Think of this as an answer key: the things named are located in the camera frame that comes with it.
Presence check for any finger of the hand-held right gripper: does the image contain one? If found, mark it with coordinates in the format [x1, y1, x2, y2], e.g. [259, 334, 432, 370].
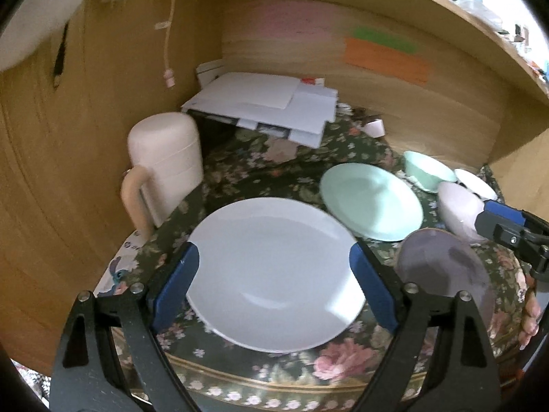
[474, 199, 549, 282]

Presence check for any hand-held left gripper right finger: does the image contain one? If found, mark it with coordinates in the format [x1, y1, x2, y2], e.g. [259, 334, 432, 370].
[348, 239, 502, 412]

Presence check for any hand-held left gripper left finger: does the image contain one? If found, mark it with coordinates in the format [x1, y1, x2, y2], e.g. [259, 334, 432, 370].
[50, 242, 202, 412]

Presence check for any lilac bowl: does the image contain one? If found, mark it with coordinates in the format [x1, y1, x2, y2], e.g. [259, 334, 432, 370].
[436, 181, 490, 243]

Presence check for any mint green bowl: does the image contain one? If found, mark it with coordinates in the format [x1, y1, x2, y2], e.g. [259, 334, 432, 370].
[402, 150, 459, 194]

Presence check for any large white plate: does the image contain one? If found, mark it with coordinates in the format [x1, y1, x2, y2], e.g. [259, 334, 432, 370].
[185, 197, 367, 353]

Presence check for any person's right hand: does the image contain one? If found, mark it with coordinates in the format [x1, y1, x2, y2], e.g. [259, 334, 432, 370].
[517, 285, 542, 350]

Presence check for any white bowl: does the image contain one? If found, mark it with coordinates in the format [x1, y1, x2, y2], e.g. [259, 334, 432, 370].
[454, 168, 499, 202]

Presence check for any cartoon sticker sheet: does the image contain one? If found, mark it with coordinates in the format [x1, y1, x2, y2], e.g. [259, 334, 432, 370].
[92, 229, 149, 299]

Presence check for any lilac plate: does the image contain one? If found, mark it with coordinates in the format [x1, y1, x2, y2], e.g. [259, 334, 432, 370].
[395, 228, 498, 340]

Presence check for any mint green plate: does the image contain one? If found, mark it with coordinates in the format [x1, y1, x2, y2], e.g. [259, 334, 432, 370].
[319, 163, 424, 242]

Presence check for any dark floral tablecloth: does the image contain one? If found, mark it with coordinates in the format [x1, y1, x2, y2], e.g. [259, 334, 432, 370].
[92, 109, 533, 410]

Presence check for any orange sticky note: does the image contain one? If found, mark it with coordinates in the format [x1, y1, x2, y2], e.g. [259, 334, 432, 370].
[344, 37, 431, 87]

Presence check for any stack of white papers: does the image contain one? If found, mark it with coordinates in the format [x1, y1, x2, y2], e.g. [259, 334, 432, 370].
[180, 72, 339, 149]

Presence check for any green sticky note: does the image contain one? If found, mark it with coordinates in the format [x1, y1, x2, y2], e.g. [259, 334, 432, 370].
[354, 26, 419, 55]

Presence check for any white cardboard box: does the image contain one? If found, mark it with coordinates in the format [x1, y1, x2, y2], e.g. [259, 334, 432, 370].
[196, 61, 226, 91]

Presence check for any assorted small shelf clutter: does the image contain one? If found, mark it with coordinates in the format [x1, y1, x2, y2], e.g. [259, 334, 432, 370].
[386, 0, 549, 82]

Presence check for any pink sticky note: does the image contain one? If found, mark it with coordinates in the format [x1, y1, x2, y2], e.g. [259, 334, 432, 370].
[253, 0, 337, 39]

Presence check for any white round object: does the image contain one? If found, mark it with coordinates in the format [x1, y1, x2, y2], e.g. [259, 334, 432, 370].
[0, 0, 101, 73]

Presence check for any cream jug with handle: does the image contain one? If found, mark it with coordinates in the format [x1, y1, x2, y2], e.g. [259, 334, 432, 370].
[120, 112, 204, 241]

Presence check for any white hanging cable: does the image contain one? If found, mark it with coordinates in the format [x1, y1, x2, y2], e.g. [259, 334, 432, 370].
[154, 0, 178, 89]

